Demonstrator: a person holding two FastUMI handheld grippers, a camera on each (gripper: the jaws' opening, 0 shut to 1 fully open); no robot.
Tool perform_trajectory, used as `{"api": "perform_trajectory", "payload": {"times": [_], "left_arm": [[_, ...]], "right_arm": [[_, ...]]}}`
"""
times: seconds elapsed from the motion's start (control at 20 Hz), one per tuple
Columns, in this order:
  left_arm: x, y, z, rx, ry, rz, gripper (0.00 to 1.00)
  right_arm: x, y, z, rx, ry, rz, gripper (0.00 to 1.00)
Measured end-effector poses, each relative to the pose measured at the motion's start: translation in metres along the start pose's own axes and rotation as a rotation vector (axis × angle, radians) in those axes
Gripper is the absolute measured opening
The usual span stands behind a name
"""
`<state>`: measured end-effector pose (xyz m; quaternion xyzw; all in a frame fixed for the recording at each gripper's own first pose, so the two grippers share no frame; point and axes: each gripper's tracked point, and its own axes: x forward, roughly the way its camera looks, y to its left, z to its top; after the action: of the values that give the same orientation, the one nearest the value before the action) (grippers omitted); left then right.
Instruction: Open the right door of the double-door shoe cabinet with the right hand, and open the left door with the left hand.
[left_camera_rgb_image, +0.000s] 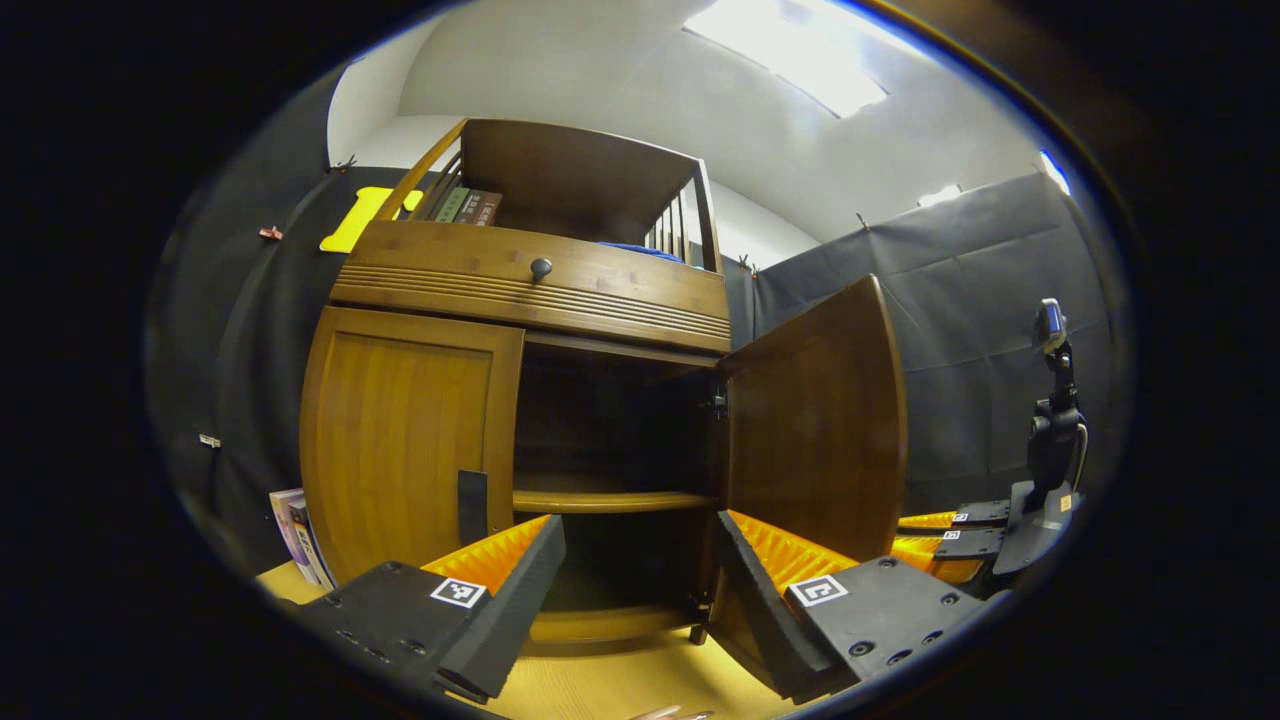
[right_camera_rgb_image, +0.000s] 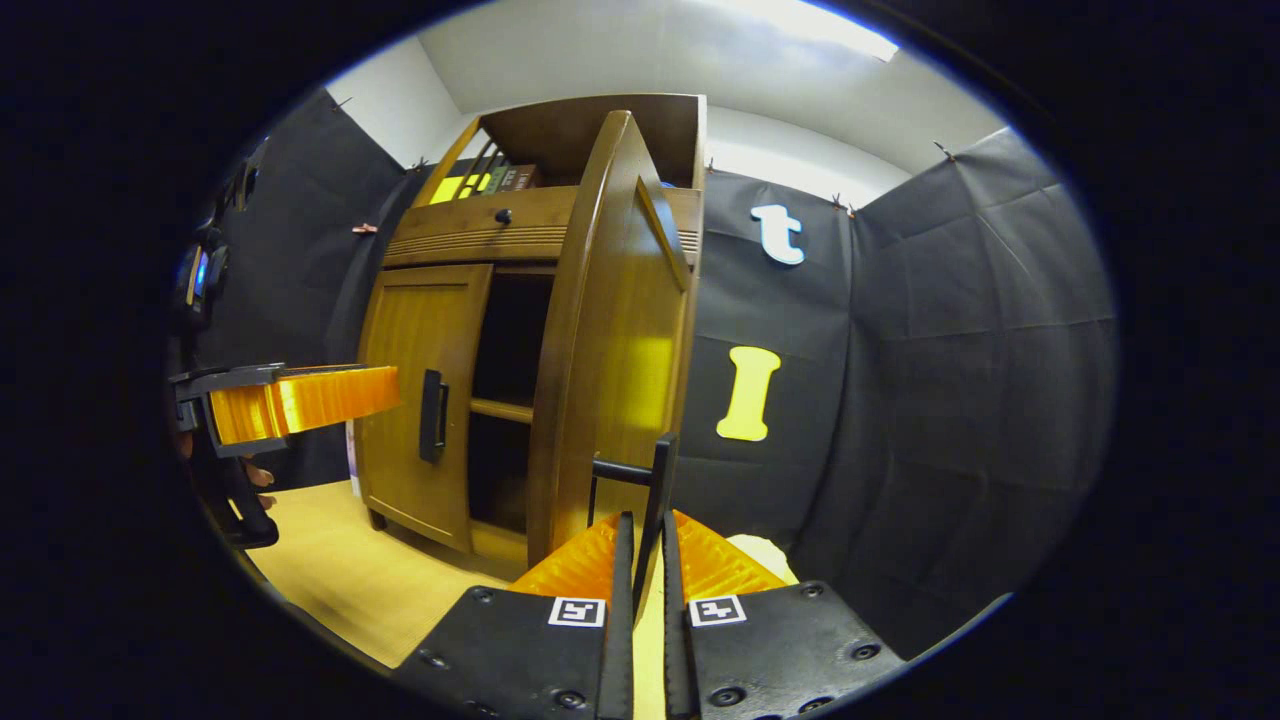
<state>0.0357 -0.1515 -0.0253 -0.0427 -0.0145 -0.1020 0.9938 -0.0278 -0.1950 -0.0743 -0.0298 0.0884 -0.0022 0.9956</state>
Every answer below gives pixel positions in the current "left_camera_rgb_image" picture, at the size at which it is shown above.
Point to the wooden inner shelf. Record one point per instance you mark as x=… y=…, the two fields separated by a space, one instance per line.
x=615 y=500

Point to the wooden cabinet drawer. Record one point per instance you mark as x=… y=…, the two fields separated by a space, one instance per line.
x=450 y=270

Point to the blue cloth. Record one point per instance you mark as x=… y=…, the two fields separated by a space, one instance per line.
x=640 y=249

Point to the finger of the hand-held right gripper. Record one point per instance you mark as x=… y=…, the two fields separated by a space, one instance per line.
x=980 y=513
x=970 y=543

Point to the pale pink book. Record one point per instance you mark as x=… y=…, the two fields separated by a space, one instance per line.
x=285 y=520

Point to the small ceiling light panel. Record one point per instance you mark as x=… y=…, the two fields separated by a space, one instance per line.
x=940 y=195

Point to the wooden shoe cabinet door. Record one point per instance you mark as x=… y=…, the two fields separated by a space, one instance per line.
x=820 y=420
x=400 y=430

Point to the round black drawer knob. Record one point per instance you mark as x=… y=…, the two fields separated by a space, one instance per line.
x=541 y=268

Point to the wooden double-door shoe cabinet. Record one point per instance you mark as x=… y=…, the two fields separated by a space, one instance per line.
x=590 y=180

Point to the dark book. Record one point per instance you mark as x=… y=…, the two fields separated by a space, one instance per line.
x=312 y=548

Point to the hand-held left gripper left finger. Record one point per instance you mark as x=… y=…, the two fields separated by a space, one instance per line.
x=500 y=620

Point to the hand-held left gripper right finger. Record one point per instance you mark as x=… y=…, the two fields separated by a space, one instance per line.
x=760 y=620

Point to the metal door hinge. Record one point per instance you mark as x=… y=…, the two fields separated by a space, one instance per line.
x=716 y=400

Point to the black clip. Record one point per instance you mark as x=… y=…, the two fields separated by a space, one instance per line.
x=345 y=162

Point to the large ceiling light panel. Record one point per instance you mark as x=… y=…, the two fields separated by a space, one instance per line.
x=790 y=50

